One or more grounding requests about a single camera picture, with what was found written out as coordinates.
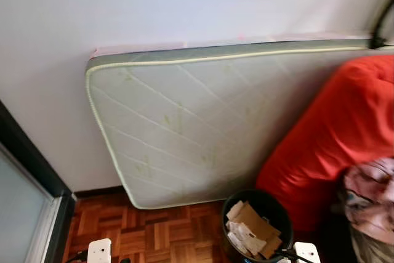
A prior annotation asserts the red bedding bundle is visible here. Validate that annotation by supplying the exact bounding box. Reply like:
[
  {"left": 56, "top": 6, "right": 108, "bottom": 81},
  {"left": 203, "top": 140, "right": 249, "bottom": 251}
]
[{"left": 255, "top": 54, "right": 394, "bottom": 233}]

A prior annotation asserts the pink floral cloth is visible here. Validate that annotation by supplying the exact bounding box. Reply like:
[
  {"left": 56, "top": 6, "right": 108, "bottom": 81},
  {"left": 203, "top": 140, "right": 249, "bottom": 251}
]
[{"left": 342, "top": 158, "right": 394, "bottom": 245}]

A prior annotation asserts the grey fabric bundle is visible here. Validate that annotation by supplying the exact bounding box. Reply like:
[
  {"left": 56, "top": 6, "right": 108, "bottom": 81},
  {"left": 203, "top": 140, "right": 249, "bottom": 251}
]
[{"left": 351, "top": 229, "right": 394, "bottom": 263}]

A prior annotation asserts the black waste bin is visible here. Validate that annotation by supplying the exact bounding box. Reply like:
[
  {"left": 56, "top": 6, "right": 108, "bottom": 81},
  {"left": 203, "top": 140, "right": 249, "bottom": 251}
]
[{"left": 222, "top": 189, "right": 295, "bottom": 263}]

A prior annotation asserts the brown cardboard piece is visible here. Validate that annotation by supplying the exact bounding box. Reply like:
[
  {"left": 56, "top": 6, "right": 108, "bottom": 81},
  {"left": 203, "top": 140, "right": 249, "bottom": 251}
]
[{"left": 227, "top": 200, "right": 283, "bottom": 257}]

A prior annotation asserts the white crumpled paper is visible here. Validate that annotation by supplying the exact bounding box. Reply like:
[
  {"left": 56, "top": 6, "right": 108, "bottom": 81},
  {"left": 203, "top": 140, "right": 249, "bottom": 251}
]
[{"left": 227, "top": 223, "right": 259, "bottom": 256}]

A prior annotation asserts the white quilted mattress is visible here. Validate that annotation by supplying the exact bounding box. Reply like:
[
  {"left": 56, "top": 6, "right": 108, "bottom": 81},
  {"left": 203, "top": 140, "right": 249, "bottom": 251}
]
[{"left": 85, "top": 38, "right": 394, "bottom": 210}]

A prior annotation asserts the dark wooden skirting board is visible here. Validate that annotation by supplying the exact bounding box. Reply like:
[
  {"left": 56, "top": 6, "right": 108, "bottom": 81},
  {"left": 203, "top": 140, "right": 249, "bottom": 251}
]
[{"left": 74, "top": 186, "right": 127, "bottom": 199}]

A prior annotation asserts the black bag strap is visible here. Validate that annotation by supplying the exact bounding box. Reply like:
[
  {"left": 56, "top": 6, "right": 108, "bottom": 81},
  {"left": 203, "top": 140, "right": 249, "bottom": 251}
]
[{"left": 369, "top": 0, "right": 394, "bottom": 49}]

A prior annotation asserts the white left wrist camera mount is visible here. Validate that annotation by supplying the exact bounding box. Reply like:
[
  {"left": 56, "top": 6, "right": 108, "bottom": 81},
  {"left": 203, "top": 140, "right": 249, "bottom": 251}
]
[{"left": 86, "top": 238, "right": 113, "bottom": 263}]

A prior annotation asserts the black door frame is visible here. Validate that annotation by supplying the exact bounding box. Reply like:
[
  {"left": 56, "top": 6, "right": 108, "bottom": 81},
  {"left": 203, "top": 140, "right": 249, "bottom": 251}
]
[{"left": 0, "top": 100, "right": 78, "bottom": 263}]

